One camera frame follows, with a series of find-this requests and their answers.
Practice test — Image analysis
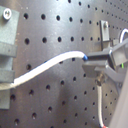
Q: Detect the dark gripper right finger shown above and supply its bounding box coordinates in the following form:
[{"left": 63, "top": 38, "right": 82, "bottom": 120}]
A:
[{"left": 88, "top": 42, "right": 128, "bottom": 69}]

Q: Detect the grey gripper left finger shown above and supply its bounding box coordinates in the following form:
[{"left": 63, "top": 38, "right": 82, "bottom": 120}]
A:
[{"left": 82, "top": 64, "right": 124, "bottom": 86}]

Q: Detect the white braided cable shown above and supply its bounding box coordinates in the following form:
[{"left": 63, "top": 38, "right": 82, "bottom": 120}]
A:
[{"left": 0, "top": 50, "right": 90, "bottom": 92}]

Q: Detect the black perforated board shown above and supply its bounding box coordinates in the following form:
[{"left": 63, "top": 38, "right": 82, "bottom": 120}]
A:
[{"left": 0, "top": 0, "right": 128, "bottom": 128}]

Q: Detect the silver screw on fixture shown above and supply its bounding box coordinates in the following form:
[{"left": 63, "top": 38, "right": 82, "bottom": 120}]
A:
[{"left": 3, "top": 8, "right": 12, "bottom": 20}]

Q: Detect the thin white sensor wire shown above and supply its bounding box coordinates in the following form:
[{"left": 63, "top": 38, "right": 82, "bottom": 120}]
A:
[{"left": 95, "top": 75, "right": 108, "bottom": 128}]

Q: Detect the white wire loop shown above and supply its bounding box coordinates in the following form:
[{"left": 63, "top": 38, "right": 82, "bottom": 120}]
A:
[{"left": 118, "top": 28, "right": 128, "bottom": 43}]

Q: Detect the grey cable clip fixture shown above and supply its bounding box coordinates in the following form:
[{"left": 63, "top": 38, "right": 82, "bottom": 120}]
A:
[{"left": 0, "top": 6, "right": 19, "bottom": 109}]

